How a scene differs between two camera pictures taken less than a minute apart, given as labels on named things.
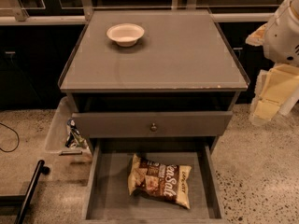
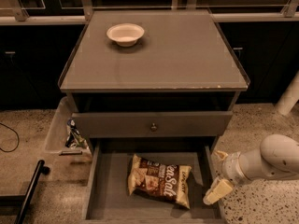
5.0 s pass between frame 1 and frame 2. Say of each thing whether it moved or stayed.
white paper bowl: stayed
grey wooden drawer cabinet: stayed
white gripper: moved
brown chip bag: stayed
